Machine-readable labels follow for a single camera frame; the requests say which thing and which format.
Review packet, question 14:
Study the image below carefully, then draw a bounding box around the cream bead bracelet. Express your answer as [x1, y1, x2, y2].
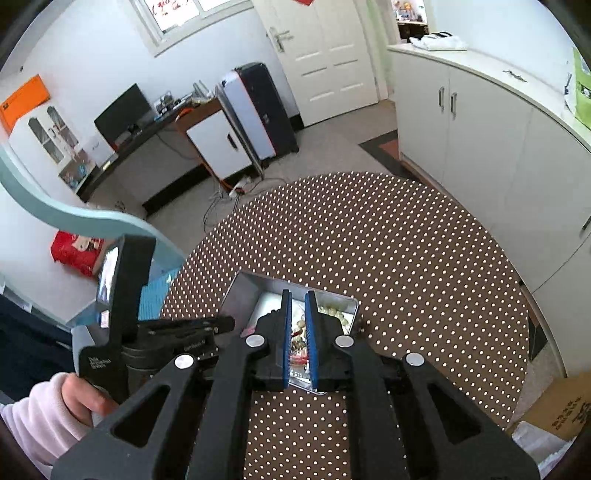
[318, 302, 352, 326]

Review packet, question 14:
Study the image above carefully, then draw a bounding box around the dark wooden desk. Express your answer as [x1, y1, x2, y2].
[76, 99, 223, 205]

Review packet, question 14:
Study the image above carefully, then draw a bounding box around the white glass door cabinet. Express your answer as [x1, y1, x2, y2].
[8, 103, 101, 191]

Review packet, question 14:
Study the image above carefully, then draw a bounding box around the white cable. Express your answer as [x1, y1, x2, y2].
[201, 184, 243, 229]

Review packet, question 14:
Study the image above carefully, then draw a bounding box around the white plastic bag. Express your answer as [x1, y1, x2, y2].
[512, 421, 574, 468]

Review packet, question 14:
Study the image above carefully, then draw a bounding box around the dark door mat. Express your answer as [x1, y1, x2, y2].
[359, 130, 417, 175]

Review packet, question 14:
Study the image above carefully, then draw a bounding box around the light teal bed frame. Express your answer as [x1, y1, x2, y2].
[0, 147, 186, 278]

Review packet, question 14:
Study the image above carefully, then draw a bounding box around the silver metal tin box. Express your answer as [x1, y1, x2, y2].
[219, 271, 360, 396]

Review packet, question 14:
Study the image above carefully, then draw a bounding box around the dark blue cloth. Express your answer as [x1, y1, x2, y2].
[0, 294, 78, 403]

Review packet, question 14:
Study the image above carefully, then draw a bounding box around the small white cabinet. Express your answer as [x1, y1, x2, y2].
[185, 110, 253, 184]

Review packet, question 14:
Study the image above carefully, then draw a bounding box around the cardboard box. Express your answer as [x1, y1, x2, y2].
[507, 370, 591, 440]

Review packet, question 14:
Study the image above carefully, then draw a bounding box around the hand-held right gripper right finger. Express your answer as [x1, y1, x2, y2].
[305, 290, 539, 480]

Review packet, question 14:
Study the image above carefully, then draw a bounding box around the silver door handle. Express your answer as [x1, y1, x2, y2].
[267, 26, 295, 52]

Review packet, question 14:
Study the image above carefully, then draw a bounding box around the green white packet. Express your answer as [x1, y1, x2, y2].
[564, 48, 591, 128]

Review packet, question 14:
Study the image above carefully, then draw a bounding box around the person's left hand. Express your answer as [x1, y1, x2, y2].
[62, 374, 120, 428]

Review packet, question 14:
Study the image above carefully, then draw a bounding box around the long white cabinet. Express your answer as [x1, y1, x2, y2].
[387, 43, 591, 302]

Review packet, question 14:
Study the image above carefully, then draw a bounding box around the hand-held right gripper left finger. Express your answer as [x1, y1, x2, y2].
[51, 289, 293, 480]

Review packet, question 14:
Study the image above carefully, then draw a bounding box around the black and white suitcase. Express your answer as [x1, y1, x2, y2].
[216, 62, 300, 169]

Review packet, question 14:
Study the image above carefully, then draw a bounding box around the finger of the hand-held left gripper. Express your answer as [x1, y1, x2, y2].
[159, 315, 236, 343]

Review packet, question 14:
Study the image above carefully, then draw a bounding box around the red packet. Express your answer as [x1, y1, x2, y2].
[49, 230, 110, 278]

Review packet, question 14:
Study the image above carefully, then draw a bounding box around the white folded cloth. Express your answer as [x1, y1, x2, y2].
[408, 31, 468, 52]

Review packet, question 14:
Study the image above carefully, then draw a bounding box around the black monitor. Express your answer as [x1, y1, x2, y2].
[93, 82, 156, 149]

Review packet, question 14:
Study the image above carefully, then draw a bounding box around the white door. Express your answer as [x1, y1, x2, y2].
[252, 0, 385, 128]

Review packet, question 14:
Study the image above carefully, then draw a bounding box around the window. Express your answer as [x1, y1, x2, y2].
[131, 0, 253, 57]

